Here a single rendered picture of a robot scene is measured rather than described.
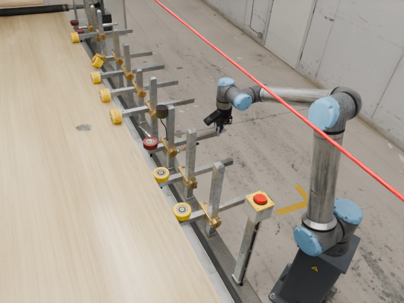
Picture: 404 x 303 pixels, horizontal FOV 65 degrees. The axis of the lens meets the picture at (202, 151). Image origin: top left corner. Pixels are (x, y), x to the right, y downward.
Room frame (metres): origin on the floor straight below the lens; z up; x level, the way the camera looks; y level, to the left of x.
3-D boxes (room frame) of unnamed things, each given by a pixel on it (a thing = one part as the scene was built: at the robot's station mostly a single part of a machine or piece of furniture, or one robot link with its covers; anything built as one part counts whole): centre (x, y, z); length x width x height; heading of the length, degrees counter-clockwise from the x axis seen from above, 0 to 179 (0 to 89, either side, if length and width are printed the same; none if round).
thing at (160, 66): (2.06, 0.55, 0.95); 0.50 x 0.04 x 0.04; 120
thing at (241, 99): (1.48, -0.18, 1.14); 0.12 x 0.12 x 0.09; 36
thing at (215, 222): (0.95, -0.06, 0.82); 0.14 x 0.06 x 0.05; 30
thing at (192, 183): (1.17, 0.06, 0.84); 0.14 x 0.06 x 0.05; 30
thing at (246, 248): (0.71, -0.20, 0.93); 0.05 x 0.05 x 0.45; 30
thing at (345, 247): (1.02, -0.71, 0.65); 0.19 x 0.19 x 0.10
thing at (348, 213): (1.01, -0.71, 0.79); 0.17 x 0.15 x 0.18; 126
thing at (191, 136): (1.15, 0.05, 0.92); 0.04 x 0.04 x 0.48; 30
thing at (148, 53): (2.31, 0.62, 0.95); 0.37 x 0.03 x 0.03; 120
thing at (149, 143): (1.35, 0.29, 0.85); 0.08 x 0.08 x 0.11
